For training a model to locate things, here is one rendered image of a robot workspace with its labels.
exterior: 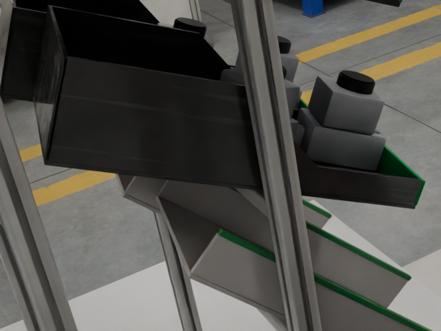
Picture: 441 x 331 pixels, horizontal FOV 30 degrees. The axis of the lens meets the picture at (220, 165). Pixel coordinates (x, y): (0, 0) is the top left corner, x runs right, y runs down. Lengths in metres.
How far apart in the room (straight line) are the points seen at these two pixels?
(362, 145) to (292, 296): 0.14
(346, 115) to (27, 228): 0.27
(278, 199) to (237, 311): 0.55
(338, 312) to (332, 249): 0.14
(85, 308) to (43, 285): 0.65
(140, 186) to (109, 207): 2.45
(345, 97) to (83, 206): 2.64
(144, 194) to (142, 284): 0.46
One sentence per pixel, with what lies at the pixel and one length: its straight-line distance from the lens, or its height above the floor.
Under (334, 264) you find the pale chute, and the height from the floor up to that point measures 1.06.
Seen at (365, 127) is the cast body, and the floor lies 1.23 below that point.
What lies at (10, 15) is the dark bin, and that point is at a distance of 0.67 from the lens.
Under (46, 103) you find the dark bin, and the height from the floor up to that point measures 1.33.
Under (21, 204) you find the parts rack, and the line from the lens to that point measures 0.50.
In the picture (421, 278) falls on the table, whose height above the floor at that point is 0.86.
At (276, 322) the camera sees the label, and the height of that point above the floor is 1.11.
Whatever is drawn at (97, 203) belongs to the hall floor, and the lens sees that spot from 3.23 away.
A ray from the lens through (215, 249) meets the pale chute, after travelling 0.60.
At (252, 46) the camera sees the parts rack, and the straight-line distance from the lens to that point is 0.51.
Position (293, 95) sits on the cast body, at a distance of 0.62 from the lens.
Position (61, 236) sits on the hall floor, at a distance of 3.09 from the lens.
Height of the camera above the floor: 1.53
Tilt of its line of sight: 28 degrees down
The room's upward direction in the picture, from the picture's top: 11 degrees counter-clockwise
